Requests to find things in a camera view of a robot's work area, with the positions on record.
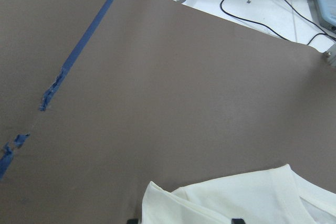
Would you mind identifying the black floor cable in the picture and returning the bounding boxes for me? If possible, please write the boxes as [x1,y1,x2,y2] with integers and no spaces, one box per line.
[219,0,336,46]

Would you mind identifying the grey blue equipment box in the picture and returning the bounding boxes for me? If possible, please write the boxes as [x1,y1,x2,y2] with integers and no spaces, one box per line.
[246,0,336,35]

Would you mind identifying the blue tape grid lines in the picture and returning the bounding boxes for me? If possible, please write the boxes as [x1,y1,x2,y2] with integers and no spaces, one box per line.
[1,0,114,179]

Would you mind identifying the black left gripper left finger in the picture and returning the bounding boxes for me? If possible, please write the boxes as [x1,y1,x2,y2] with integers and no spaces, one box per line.
[127,219,138,224]

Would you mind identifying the cream long-sleeve printed shirt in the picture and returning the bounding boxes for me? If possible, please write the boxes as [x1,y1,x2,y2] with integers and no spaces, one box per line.
[141,165,335,223]

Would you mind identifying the aluminium frame profile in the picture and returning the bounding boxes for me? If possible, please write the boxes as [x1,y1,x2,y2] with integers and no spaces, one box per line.
[323,44,336,68]

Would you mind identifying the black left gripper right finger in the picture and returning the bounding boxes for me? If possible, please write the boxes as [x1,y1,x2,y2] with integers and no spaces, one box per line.
[231,218,244,224]

